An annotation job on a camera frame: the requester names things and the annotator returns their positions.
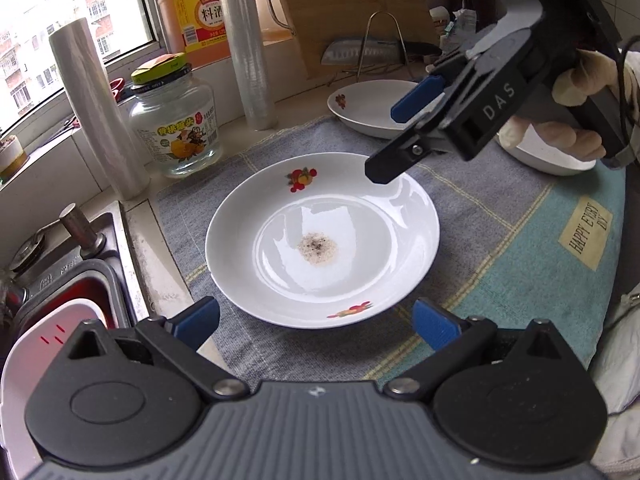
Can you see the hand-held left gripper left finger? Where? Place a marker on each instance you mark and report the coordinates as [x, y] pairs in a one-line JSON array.
[[200, 317]]

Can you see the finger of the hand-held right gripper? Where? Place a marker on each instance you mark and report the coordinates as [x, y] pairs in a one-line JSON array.
[[417, 97], [395, 157]]

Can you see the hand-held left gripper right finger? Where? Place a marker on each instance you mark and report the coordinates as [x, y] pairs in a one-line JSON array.
[[435, 322]]

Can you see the white fruit print plate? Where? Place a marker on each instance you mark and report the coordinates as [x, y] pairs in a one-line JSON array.
[[365, 105], [350, 240]]

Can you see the white bowl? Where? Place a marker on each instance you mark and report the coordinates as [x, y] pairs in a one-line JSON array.
[[545, 161]]

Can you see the person's right hand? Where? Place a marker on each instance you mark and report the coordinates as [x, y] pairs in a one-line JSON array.
[[585, 75]]

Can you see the steel santoku knife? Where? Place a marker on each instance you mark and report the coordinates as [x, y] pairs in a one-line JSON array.
[[345, 52]]

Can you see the white seasoning bag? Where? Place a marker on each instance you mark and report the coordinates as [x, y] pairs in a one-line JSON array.
[[462, 22]]

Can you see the grey red collapsible basin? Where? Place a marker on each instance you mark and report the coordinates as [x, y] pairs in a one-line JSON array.
[[100, 285]]

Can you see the bamboo cutting board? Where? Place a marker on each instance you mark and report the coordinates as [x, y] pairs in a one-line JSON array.
[[350, 10]]

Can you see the stainless steel sink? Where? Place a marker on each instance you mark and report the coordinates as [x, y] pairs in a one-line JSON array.
[[115, 240]]

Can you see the grey checked dish towel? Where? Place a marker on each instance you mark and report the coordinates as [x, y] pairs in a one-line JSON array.
[[280, 145]]

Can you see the white colander basket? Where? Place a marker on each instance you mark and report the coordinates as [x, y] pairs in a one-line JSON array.
[[50, 320]]

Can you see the metal soap dispenser pump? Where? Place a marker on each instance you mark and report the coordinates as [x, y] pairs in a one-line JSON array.
[[77, 225]]

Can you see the plastic wrap roll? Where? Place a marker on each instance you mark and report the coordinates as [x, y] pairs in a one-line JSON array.
[[95, 110], [245, 50]]

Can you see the metal sink drain lid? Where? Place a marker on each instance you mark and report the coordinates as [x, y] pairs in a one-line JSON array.
[[30, 250]]

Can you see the person's white garment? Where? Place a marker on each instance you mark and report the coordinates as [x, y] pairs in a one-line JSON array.
[[620, 360]]

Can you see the glass jar green lid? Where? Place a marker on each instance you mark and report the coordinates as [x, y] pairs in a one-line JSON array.
[[170, 130]]

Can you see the red plastic dish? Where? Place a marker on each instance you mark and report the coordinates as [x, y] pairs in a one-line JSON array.
[[116, 87]]

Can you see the orange cooking wine bottle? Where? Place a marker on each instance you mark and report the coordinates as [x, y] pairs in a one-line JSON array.
[[185, 15]]

